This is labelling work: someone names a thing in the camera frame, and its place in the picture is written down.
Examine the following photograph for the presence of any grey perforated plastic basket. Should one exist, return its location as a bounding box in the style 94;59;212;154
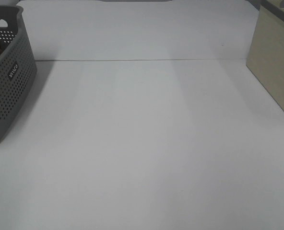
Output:
0;5;37;141

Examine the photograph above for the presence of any beige fabric storage box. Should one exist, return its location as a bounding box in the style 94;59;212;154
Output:
246;0;284;111

